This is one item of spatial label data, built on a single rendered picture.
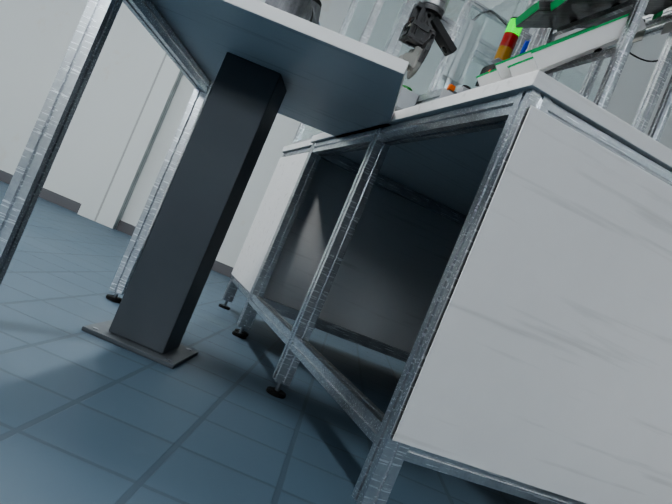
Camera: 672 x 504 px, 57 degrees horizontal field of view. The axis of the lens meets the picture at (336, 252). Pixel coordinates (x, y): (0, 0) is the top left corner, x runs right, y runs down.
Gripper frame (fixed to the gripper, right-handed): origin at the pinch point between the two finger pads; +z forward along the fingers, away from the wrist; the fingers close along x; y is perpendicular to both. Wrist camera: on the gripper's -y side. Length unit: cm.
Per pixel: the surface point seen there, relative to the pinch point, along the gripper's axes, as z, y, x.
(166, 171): 53, 52, -52
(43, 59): -1, 165, -383
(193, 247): 70, 39, 3
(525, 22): -18.0, -14.7, 25.9
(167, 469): 101, 36, 72
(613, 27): -14, -23, 52
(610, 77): -2, -25, 55
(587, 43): -8, -19, 51
